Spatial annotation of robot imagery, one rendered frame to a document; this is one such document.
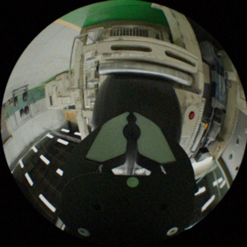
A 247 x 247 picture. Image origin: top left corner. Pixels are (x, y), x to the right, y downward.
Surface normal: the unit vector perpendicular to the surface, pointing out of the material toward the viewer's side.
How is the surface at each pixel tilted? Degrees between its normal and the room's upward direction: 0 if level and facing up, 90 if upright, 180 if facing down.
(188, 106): 90
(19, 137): 90
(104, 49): 90
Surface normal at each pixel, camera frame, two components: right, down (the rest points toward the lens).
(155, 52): -0.05, 0.43
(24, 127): 0.98, 0.11
